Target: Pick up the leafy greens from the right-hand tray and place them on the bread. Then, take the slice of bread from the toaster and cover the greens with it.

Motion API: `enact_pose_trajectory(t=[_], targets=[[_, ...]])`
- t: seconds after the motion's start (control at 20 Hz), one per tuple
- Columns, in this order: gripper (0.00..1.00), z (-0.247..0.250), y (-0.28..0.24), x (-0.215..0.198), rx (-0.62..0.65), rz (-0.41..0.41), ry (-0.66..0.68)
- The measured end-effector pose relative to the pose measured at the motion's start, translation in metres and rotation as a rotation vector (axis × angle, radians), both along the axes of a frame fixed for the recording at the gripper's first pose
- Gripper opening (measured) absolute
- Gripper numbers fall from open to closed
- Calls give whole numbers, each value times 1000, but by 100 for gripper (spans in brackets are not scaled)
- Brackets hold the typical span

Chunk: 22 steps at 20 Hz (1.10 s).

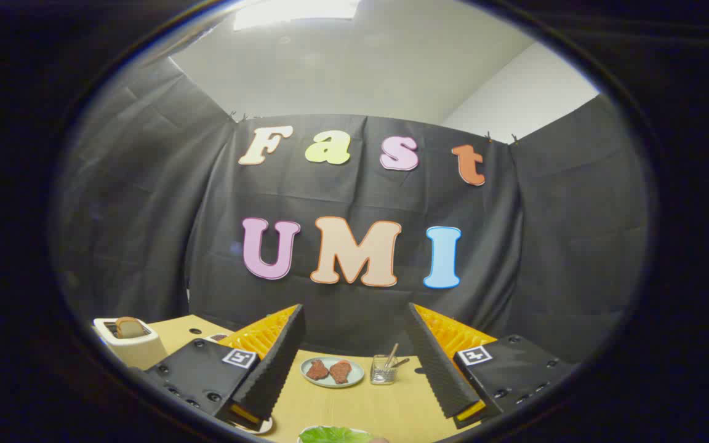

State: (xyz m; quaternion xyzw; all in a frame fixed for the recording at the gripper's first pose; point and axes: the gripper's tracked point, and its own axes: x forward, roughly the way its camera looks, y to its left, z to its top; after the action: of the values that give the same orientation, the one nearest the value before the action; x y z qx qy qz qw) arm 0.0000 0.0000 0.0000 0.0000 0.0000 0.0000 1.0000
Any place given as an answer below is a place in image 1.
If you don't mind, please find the pale blue oval plate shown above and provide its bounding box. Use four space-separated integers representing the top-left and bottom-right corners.
300 356 366 389

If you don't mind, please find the white rounded square plate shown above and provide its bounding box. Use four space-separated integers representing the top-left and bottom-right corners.
296 425 389 443

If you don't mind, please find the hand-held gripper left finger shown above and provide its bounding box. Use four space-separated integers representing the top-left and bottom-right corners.
144 303 306 431

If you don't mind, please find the plain bread slice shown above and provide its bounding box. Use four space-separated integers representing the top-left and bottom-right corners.
114 317 146 339

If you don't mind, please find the white toaster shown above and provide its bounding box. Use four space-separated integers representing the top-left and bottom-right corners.
93 317 168 370

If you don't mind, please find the green lettuce leaf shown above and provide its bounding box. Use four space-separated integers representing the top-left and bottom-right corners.
299 426 374 443

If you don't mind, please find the beige round plate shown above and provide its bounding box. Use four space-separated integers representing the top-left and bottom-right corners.
231 417 273 435

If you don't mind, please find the ceiling light panel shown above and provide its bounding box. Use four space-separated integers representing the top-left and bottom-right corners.
233 0 362 30

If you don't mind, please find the clear glass utensil holder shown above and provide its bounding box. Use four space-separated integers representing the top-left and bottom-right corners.
371 354 398 386

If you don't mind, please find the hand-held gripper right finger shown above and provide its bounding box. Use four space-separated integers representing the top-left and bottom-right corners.
405 303 577 429

